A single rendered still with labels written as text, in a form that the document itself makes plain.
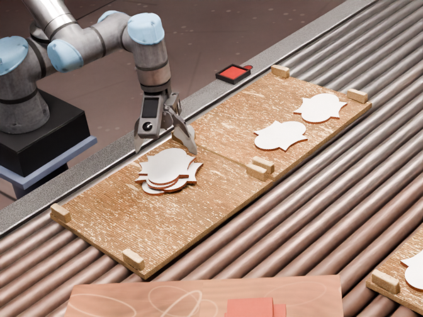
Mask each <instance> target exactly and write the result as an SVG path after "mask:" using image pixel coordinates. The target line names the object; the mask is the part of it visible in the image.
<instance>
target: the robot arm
mask: <svg viewBox="0 0 423 317"><path fill-rule="evenodd" d="M22 2H23V3H24V5H25V6H26V7H27V9H28V10H29V12H30V13H31V15H32V16H33V19H34V21H33V22H32V23H31V25H30V37H28V38H25V39H24V38H23V37H20V36H12V37H5V38H2V39H0V130H1V131H3V132H5V133H10V134H20V133H27V132H30V131H33V130H36V129H38V128H39V127H41V126H43V125H44V124H45V123H46V122H47V121H48V119H49V117H50V112H49V109H48V105H47V103H46V102H45V100H44V99H43V98H42V96H41V94H40V93H39V91H38V88H37V84H36V81H38V80H40V79H42V78H44V77H46V76H49V75H51V74H54V73H56V72H61V73H66V72H70V71H73V70H76V69H80V68H81V67H82V66H84V65H86V64H89V63H91V62H94V61H95V60H97V59H99V58H102V57H105V56H107V55H109V54H111V53H114V52H116V51H118V50H121V49H124V50H126V51H128V52H132V53H133V57H134V61H135V71H137V75H138V81H139V83H140V87H141V90H143V91H144V93H143V98H142V106H141V111H140V116H139V117H138V119H137V121H136V123H135V127H134V147H135V152H136V154H138V153H139V151H140V150H141V148H142V144H143V142H144V139H158V138H159V133H160V129H165V130H168V128H170V127H171V126H172V125H173V127H175V129H174V133H173V135H174V136H175V137H176V138H178V139H180V140H181V141H182V142H183V145H184V146H186V147H187V148H188V150H189V153H192V154H193V155H197V153H198V152H197V147H196V143H195V141H194V137H195V130H194V128H193V127H192V126H191V125H188V126H187V125H186V122H185V120H183V118H182V117H181V116H180V114H181V111H182V109H181V102H180V97H179V93H178V92H172V89H171V71H170V67H169V61H168V58H167V51H166V44H165V39H164V30H163V28H162V24H161V19H160V18H159V17H158V15H156V14H154V13H149V14H148V13H140V14H136V15H135V16H132V17H131V16H129V15H127V14H125V13H122V12H117V11H107V12H105V13H104V14H103V15H102V16H101V17H100V18H99V20H98V23H96V24H95V25H92V26H89V27H87V28H85V29H82V28H81V27H80V26H79V24H78V23H77V21H76V20H75V18H74V17H73V15H72V14H71V12H70V11H69V10H68V9H67V7H66V5H65V4H64V0H22ZM175 95H176V96H175ZM178 100H179V106H178ZM177 113H178V115H177Z"/></svg>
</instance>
